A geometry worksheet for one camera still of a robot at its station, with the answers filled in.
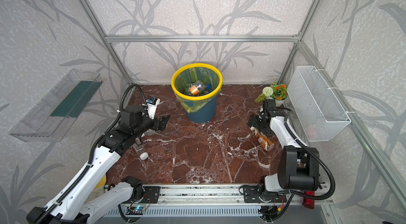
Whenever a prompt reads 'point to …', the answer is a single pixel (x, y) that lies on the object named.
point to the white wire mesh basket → (317, 112)
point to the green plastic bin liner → (185, 76)
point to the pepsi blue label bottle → (202, 87)
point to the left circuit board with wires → (137, 210)
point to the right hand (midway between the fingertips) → (255, 124)
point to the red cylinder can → (308, 203)
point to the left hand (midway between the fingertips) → (162, 113)
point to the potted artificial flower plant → (278, 92)
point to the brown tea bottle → (264, 140)
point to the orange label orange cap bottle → (194, 90)
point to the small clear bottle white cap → (140, 151)
